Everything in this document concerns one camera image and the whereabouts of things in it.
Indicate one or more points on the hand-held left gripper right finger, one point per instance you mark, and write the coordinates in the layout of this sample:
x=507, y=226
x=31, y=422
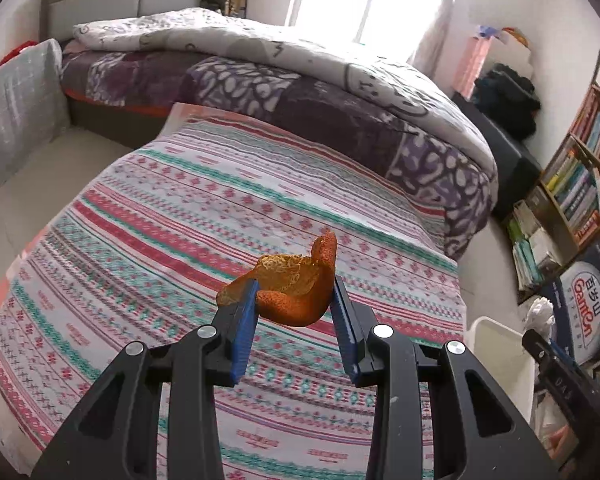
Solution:
x=349, y=332

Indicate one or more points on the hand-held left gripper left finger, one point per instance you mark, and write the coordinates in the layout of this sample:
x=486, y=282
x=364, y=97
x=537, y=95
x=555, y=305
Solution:
x=242, y=335

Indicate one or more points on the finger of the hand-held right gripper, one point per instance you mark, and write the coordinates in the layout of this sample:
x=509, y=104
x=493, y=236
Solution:
x=555, y=360

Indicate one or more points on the white plastic bin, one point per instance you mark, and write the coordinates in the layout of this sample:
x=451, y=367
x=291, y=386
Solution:
x=500, y=360

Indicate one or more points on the orange peel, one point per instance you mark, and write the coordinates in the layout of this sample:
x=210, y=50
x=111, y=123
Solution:
x=300, y=290

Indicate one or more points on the crumpled white tissue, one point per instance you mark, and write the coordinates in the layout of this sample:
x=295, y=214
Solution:
x=539, y=312

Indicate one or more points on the blue white printed carton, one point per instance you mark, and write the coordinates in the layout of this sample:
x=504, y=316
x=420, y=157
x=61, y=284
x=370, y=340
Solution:
x=587, y=300

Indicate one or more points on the stack of books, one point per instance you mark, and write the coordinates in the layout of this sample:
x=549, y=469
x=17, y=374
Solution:
x=530, y=245

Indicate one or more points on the striped patterned tablecloth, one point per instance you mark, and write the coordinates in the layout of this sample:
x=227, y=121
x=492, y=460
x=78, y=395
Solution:
x=180, y=220

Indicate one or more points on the wooden bookshelf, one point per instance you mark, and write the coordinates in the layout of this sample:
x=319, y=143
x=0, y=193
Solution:
x=555, y=195

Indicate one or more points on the row of shelved books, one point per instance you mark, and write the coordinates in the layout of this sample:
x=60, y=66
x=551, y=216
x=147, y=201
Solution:
x=580, y=180

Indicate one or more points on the black cabinet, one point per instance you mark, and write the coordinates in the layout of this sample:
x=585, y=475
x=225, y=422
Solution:
x=505, y=160

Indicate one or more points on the bed with purple bedding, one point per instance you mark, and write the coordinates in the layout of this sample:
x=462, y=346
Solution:
x=330, y=110

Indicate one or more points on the black clothing pile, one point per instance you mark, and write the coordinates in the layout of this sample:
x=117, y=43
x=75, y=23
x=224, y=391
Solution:
x=507, y=97

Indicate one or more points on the white grey printed quilt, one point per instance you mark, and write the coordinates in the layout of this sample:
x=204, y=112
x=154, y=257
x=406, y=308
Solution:
x=290, y=55

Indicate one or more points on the pink box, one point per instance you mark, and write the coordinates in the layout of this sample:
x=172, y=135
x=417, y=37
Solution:
x=472, y=65

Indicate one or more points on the grey checked cloth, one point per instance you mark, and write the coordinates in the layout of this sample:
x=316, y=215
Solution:
x=15, y=115

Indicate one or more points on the window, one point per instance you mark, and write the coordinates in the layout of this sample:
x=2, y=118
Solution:
x=337, y=0

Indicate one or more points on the pale curtain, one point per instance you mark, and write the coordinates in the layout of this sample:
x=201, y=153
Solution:
x=437, y=10

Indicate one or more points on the grey bed headboard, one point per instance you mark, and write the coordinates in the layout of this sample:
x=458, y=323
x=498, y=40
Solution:
x=110, y=2

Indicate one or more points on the red cloth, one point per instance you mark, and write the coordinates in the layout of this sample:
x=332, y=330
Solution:
x=12, y=52

